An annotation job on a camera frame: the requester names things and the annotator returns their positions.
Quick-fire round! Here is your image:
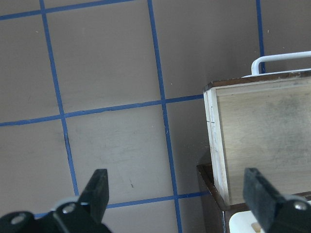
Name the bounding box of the wooden drawer with white handle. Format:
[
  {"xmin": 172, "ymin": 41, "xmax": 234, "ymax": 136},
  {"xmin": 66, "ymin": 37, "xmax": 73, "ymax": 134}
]
[{"xmin": 203, "ymin": 51, "xmax": 311, "ymax": 205}]

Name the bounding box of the dark brown wooden cabinet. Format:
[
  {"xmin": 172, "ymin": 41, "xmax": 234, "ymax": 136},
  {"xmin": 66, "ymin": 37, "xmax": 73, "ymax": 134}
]
[{"xmin": 197, "ymin": 164, "xmax": 311, "ymax": 233}]

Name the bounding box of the white plastic bin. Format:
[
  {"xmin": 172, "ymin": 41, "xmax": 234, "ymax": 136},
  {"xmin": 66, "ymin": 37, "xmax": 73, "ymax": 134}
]
[{"xmin": 229, "ymin": 211, "xmax": 265, "ymax": 233}]

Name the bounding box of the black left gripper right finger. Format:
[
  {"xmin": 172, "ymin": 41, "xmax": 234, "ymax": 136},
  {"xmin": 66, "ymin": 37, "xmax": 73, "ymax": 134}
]
[{"xmin": 243, "ymin": 168, "xmax": 311, "ymax": 233}]

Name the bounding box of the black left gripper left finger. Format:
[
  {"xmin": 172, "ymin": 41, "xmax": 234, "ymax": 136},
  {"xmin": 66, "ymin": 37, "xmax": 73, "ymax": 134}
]
[{"xmin": 0, "ymin": 169, "xmax": 111, "ymax": 233}]

